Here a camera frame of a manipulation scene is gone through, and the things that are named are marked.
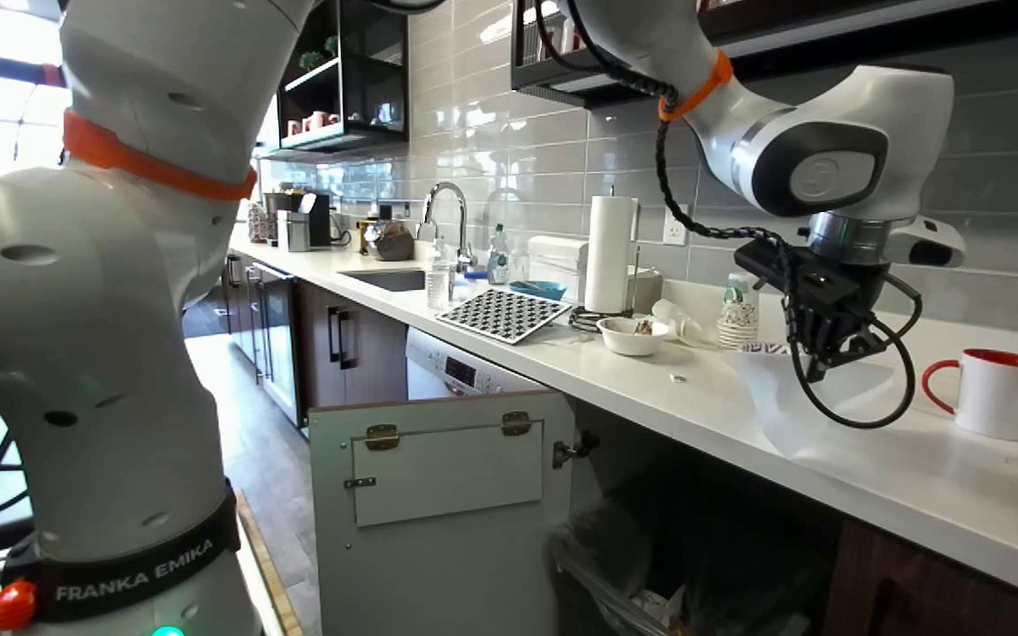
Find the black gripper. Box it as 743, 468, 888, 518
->
736, 228, 888, 380

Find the white paper towel sheet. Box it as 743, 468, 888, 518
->
736, 346, 901, 455

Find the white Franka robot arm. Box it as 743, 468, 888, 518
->
0, 0, 956, 636

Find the rubbish bin with liner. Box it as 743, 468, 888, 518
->
548, 468, 833, 636

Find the small green white bottle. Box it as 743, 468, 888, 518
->
717, 272, 760, 346

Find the red and white mug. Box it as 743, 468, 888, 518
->
918, 346, 1018, 441

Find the white bowl with food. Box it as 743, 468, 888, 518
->
597, 316, 671, 357

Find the paper towel roll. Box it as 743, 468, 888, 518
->
585, 194, 638, 313

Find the blue bowl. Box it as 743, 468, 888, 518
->
508, 277, 567, 299

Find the black white checkerboard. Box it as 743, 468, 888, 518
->
439, 288, 567, 346

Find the chrome kitchen faucet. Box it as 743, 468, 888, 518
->
420, 180, 471, 259

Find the clear plastic water bottle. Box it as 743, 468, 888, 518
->
429, 236, 456, 313

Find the stainless dishwasher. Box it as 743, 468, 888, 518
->
407, 329, 537, 400

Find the open white cabinet door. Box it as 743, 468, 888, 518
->
312, 390, 577, 636

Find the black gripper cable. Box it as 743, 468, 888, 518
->
651, 116, 928, 432

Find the black wall shelf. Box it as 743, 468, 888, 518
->
271, 0, 407, 151

